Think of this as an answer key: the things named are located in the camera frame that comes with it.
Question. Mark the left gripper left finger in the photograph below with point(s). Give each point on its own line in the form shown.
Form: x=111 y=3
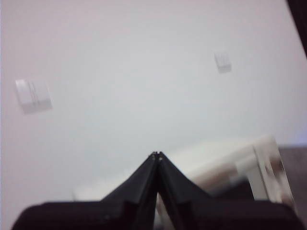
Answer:
x=108 y=215

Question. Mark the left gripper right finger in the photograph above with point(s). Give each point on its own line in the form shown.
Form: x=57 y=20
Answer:
x=216 y=215

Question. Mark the cream Toshiba toaster oven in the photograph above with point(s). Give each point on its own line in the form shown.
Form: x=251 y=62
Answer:
x=216 y=153

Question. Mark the white wall socket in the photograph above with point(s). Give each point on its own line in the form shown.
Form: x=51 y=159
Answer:
x=223 y=61
x=33 y=95

